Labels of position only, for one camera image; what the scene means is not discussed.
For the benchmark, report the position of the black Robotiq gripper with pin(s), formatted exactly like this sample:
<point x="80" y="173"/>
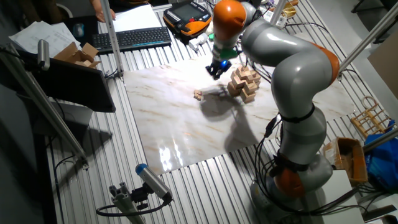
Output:
<point x="221" y="65"/>

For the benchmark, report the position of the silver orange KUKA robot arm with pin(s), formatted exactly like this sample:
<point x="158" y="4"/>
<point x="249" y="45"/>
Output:
<point x="295" y="71"/>

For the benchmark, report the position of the large wooden cross block structure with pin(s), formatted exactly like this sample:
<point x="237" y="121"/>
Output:
<point x="244" y="84"/>

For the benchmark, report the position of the printed paper stack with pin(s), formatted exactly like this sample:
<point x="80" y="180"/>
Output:
<point x="40" y="34"/>

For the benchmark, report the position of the bare person hand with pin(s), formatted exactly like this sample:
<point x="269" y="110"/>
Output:
<point x="97" y="12"/>

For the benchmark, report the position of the orange black teach pendant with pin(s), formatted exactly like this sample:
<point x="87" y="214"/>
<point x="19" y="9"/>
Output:
<point x="186" y="14"/>

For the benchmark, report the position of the white marble pattern board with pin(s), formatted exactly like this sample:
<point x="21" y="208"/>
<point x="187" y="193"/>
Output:
<point x="174" y="130"/>

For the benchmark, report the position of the white power strip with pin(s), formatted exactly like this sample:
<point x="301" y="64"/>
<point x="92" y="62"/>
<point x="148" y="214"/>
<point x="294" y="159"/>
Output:
<point x="280" y="20"/>

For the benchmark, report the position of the black computer keyboard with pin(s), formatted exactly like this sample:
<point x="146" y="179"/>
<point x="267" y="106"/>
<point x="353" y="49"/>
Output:
<point x="130" y="39"/>

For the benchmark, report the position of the yellow packet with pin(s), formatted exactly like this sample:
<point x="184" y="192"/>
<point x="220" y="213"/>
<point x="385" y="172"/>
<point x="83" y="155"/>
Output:
<point x="289" y="11"/>

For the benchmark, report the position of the blank white paper sheet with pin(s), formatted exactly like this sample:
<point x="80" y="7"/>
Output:
<point x="136" y="17"/>

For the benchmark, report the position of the dark computer mouse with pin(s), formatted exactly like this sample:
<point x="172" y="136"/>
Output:
<point x="78" y="30"/>

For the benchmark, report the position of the black flat monitor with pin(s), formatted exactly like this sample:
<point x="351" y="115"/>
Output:
<point x="71" y="84"/>

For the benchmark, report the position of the open brown cardboard box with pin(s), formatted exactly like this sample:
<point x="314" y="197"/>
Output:
<point x="70" y="54"/>

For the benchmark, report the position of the black mouse pad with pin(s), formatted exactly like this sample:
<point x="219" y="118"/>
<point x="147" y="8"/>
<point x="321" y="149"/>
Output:
<point x="66" y="31"/>

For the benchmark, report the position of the wooden slat rack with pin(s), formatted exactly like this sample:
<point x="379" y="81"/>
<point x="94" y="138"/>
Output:
<point x="371" y="115"/>

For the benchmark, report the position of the large brown cardboard box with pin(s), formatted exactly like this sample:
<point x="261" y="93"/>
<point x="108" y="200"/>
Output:
<point x="357" y="161"/>

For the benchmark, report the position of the brown cardboard panel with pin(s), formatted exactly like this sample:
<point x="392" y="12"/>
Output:
<point x="385" y="68"/>

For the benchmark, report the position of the blue fabric bag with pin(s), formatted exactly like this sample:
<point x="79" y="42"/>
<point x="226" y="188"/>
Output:
<point x="384" y="165"/>

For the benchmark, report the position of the green gripper mount plate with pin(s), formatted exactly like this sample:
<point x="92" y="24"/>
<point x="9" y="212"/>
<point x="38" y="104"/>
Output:
<point x="228" y="53"/>

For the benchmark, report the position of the aluminium frame strut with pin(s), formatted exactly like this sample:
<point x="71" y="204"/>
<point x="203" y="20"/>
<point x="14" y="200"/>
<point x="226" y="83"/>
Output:
<point x="46" y="105"/>
<point x="381" y="140"/>
<point x="370" y="37"/>
<point x="277" y="12"/>
<point x="111" y="37"/>

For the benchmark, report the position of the silver camera with blue cap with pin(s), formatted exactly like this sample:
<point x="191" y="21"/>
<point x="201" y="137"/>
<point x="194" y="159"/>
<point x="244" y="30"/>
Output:
<point x="152" y="182"/>

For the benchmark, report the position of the aluminium camera mount profile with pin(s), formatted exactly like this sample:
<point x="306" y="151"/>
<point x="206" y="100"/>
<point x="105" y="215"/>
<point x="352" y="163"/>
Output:
<point x="124" y="202"/>

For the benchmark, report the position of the silver depth camera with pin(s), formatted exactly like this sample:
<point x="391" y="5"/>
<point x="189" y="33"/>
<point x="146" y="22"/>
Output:
<point x="43" y="54"/>

